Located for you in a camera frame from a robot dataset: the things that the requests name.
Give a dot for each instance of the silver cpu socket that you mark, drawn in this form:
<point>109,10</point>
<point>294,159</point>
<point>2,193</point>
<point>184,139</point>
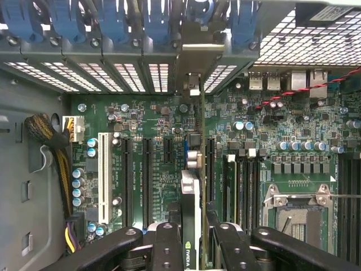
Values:
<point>299,223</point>

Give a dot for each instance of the blue expansion slot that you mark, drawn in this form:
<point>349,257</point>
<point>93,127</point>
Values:
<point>185,149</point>

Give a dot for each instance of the black ram slot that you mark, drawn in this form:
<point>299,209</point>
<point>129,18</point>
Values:
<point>241,189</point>
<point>251,189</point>
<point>260,178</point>
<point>344,206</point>
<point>355,206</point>

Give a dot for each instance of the silver square port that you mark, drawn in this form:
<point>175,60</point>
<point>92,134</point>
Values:
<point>298,80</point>

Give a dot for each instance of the blue slot clip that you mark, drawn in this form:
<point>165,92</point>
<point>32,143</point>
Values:
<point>201,8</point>
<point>19,19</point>
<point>156,22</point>
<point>67,19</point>
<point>242,25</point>
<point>115,22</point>

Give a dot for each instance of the white expansion slot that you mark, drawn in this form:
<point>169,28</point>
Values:
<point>105,175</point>

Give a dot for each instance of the silver usb port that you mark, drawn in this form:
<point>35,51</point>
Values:
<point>256,82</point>
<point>274,82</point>

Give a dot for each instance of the silver network port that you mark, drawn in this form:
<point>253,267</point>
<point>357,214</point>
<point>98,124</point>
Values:
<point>318,79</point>

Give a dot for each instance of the white power connector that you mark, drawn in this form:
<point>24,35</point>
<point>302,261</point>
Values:
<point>74,128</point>

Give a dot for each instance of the black short expansion slot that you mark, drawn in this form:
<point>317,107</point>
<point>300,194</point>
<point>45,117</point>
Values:
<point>168,151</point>

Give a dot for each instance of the green motherboard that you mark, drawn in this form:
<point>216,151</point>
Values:
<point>152,113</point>

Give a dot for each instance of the black long expansion slot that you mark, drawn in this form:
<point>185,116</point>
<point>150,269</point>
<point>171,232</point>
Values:
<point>127,183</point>
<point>210,172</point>
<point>147,183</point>

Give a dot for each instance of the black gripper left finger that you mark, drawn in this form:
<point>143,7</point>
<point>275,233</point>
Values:
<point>166,248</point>

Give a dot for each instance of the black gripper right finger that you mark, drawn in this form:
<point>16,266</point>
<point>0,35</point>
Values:
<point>234,249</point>

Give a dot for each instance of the thin metal locking lever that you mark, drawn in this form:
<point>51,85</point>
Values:
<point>347,196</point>

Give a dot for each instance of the black open pc case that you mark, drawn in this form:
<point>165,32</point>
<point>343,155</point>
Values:
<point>84,53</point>

